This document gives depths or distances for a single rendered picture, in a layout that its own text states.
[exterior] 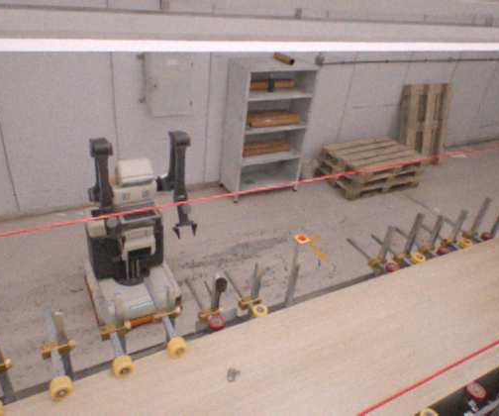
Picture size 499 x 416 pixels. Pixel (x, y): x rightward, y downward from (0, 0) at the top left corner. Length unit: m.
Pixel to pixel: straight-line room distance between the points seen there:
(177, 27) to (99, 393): 1.49
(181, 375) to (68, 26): 1.49
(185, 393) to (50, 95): 3.07
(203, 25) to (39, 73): 3.16
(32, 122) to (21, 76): 0.41
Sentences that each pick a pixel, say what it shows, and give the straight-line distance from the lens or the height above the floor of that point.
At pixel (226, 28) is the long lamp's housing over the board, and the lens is 1.17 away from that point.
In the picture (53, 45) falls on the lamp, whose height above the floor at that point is 2.31.
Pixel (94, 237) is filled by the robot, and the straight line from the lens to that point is 3.14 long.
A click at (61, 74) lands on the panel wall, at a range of 4.22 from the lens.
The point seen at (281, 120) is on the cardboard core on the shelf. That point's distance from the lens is 4.74.
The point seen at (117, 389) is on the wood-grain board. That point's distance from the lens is 2.00.
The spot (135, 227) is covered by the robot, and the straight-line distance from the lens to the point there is 2.86.
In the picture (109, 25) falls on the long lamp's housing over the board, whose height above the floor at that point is 2.36.
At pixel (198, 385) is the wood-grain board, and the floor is 0.90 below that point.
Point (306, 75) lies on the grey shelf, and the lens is 4.96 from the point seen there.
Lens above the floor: 2.54
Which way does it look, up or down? 32 degrees down
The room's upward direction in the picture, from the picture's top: 7 degrees clockwise
